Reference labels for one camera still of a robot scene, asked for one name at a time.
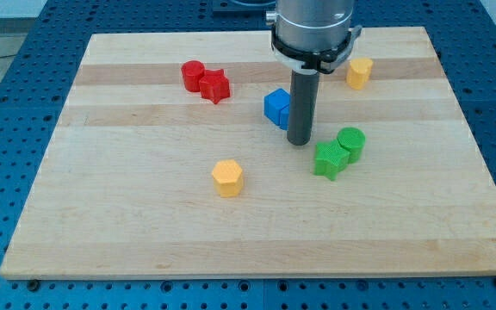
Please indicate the green star block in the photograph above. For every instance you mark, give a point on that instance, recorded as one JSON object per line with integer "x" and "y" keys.
{"x": 329, "y": 159}

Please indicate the yellow hexagon block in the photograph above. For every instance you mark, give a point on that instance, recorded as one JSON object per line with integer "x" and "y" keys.
{"x": 228, "y": 178}

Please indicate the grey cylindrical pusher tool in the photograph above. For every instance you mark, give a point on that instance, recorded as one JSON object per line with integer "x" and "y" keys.
{"x": 303, "y": 94}

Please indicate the red star block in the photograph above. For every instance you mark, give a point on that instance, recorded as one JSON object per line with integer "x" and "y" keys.
{"x": 214, "y": 85}

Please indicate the blue cube block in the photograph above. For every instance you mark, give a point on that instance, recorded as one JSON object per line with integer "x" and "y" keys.
{"x": 276, "y": 107}

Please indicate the red cylinder block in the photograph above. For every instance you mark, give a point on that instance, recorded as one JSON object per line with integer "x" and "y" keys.
{"x": 192, "y": 72}

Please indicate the light wooden board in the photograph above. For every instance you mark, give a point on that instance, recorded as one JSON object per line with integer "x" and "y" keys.
{"x": 125, "y": 190}

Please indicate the green cylinder block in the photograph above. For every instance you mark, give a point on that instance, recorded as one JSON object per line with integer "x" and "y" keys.
{"x": 352, "y": 140}

